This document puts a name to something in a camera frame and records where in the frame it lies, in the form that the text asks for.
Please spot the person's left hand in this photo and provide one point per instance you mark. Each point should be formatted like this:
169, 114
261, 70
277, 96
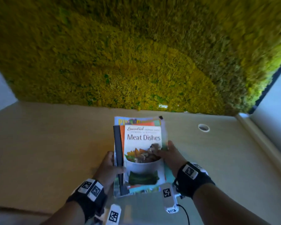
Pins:
107, 172

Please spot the person's right hand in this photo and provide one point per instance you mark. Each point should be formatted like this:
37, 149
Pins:
173, 159

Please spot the Meat Dishes cookbook pile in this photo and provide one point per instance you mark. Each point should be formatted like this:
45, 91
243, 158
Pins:
126, 120

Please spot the person's left forearm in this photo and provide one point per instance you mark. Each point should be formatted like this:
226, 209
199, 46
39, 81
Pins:
65, 215

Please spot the person's right forearm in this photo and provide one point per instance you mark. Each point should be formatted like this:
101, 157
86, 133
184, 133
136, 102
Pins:
229, 208

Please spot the black marker wristband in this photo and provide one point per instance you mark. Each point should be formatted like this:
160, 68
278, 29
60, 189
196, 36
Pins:
86, 201
196, 182

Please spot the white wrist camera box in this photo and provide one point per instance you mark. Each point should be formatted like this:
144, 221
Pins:
113, 215
168, 199

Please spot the small white wall label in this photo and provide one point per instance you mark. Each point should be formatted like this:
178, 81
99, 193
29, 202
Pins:
163, 106

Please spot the green moss wall panel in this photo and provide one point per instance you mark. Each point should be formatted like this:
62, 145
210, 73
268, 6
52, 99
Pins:
131, 49

